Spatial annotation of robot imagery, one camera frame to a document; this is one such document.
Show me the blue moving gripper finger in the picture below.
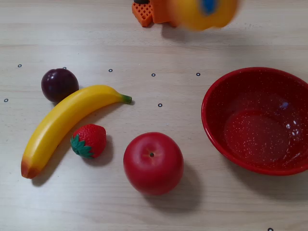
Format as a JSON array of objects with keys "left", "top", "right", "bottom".
[{"left": 199, "top": 0, "right": 218, "bottom": 16}]

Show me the yellow orange toy peach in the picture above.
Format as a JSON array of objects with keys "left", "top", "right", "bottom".
[{"left": 168, "top": 0, "right": 239, "bottom": 31}]

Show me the red speckled enamel bowl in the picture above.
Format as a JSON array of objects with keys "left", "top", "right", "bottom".
[{"left": 201, "top": 66, "right": 308, "bottom": 176}]

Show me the red toy apple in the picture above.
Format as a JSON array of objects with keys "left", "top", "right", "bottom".
[{"left": 123, "top": 131, "right": 185, "bottom": 196}]

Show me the dark purple toy plum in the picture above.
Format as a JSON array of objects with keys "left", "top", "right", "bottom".
[{"left": 40, "top": 68, "right": 79, "bottom": 104}]

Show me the red toy strawberry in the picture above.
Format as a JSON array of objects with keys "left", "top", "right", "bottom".
[{"left": 70, "top": 123, "right": 107, "bottom": 159}]

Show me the yellow toy banana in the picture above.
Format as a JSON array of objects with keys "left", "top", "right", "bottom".
[{"left": 21, "top": 84, "right": 133, "bottom": 180}]

